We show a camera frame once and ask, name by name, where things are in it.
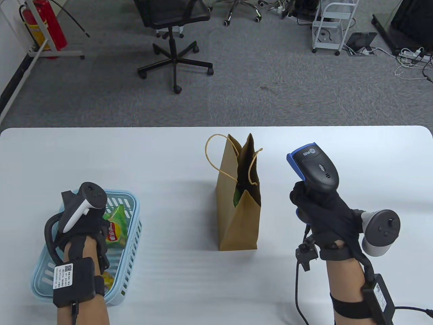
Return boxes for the person's left hand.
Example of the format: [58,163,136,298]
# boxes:
[54,191,110,264]

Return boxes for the person's right hand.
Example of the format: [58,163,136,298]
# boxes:
[289,181,364,262]

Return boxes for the green cucumber print chips bag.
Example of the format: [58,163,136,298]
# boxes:
[101,204,128,246]

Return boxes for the black and blue barcode scanner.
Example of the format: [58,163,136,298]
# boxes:
[287,142,339,225]

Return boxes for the brown paper bag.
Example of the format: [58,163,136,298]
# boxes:
[205,133,264,252]

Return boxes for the person's left forearm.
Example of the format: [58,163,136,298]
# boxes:
[56,235,110,325]

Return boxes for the white and black controller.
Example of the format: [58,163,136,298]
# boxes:
[63,182,108,234]
[360,209,401,257]

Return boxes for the light blue plastic basket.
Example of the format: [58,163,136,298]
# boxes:
[31,190,142,307]

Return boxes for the black labelled sensor box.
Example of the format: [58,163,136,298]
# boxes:
[52,257,96,308]
[360,274,395,325]

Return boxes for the white metal stand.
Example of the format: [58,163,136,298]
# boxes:
[0,0,85,60]

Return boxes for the white utility cart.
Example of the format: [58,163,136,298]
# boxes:
[311,0,360,56]

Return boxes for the black lidded floor box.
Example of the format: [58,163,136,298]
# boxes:
[345,32,378,56]

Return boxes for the white power strip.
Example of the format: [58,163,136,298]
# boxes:
[398,49,432,63]

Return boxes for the red fire extinguisher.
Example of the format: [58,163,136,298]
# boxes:
[19,0,90,59]

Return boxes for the black equipment stand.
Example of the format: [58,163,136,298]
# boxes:
[371,0,433,56]

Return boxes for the chrome chair base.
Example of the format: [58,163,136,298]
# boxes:
[213,0,263,26]

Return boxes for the black office chair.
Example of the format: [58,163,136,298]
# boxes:
[133,0,214,94]

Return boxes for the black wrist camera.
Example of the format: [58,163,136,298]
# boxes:
[98,245,111,273]
[295,235,319,271]

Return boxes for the thick black glove cable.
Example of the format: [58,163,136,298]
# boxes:
[44,215,68,268]
[352,244,376,281]

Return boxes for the thin black camera cable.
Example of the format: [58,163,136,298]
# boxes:
[294,261,310,325]

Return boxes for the black cable bundle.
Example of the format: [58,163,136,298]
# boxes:
[259,0,320,26]

